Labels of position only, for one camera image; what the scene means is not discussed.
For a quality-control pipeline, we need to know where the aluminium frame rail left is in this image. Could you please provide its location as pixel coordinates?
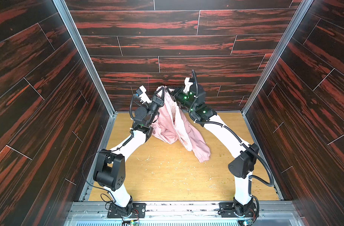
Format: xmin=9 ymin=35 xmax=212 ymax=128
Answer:
xmin=53 ymin=1 xmax=117 ymax=202

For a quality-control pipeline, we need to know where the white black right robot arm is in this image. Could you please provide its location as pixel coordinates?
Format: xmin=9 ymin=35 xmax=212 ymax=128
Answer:
xmin=166 ymin=87 xmax=274 ymax=222

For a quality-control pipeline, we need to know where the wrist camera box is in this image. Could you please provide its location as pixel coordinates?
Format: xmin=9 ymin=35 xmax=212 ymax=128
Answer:
xmin=136 ymin=86 xmax=151 ymax=104
xmin=183 ymin=77 xmax=194 ymax=94

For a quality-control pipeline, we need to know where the pink zip-up jacket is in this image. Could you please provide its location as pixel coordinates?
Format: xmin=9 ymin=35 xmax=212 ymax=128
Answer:
xmin=151 ymin=91 xmax=211 ymax=163

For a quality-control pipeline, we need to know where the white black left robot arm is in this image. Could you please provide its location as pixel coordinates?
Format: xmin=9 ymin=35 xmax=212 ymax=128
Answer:
xmin=93 ymin=86 xmax=165 ymax=217

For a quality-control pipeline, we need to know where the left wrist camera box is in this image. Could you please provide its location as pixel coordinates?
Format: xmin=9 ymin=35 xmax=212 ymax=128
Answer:
xmin=136 ymin=86 xmax=151 ymax=104

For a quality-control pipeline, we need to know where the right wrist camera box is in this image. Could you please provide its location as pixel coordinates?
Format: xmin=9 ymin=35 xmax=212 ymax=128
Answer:
xmin=183 ymin=77 xmax=194 ymax=94

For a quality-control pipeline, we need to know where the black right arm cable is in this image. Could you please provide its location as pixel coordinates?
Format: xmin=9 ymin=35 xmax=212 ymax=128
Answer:
xmin=191 ymin=69 xmax=199 ymax=99

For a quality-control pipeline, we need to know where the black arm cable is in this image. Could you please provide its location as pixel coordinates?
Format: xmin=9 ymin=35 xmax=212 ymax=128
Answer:
xmin=191 ymin=69 xmax=199 ymax=99
xmin=129 ymin=94 xmax=140 ymax=121

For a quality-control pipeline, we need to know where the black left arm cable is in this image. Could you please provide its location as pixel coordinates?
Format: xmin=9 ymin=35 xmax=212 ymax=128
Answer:
xmin=129 ymin=94 xmax=140 ymax=121

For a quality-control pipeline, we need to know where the aluminium frame rail right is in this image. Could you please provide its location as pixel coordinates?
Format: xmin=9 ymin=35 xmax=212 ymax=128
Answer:
xmin=242 ymin=0 xmax=314 ymax=201

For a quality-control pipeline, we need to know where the aluminium frame rail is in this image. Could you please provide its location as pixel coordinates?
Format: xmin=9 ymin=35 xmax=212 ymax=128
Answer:
xmin=53 ymin=1 xmax=117 ymax=202
xmin=242 ymin=0 xmax=314 ymax=201

